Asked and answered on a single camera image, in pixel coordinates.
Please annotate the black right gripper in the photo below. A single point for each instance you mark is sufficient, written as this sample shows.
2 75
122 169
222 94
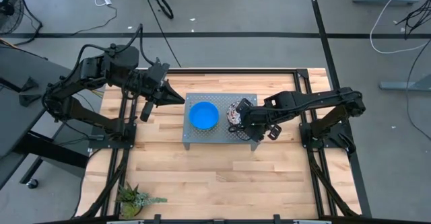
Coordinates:
256 123

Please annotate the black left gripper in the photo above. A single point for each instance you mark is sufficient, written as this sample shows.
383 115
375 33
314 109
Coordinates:
151 81

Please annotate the floral patterned mini bowl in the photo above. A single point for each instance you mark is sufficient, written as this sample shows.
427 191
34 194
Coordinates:
231 114

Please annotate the light blue bowl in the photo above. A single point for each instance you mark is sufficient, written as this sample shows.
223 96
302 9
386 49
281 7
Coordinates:
203 115

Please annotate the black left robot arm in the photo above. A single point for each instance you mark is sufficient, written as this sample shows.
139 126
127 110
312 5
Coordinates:
118 62

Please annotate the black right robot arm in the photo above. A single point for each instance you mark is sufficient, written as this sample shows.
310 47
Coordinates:
313 99

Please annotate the grey perforated metal shelf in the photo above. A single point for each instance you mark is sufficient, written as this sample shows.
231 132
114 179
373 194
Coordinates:
202 136

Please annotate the artificial succulent plant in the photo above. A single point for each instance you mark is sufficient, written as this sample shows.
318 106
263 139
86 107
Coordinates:
129 200

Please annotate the silver aluminium bar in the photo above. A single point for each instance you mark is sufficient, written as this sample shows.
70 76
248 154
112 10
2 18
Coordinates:
311 222
124 222

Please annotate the black desk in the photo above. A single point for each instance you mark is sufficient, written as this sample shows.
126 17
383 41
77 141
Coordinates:
13 133

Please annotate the black caster wheel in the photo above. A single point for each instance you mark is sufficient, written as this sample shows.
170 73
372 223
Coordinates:
32 184

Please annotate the black floor fan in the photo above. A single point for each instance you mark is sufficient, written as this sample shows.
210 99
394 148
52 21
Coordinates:
6 7

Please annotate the black frame clamp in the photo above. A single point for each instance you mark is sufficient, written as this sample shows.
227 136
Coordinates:
157 217
158 60
276 217

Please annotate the black aluminium frame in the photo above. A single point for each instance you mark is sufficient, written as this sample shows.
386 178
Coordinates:
302 71

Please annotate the black triangular bracket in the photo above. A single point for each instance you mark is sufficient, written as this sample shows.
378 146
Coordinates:
31 85
29 100

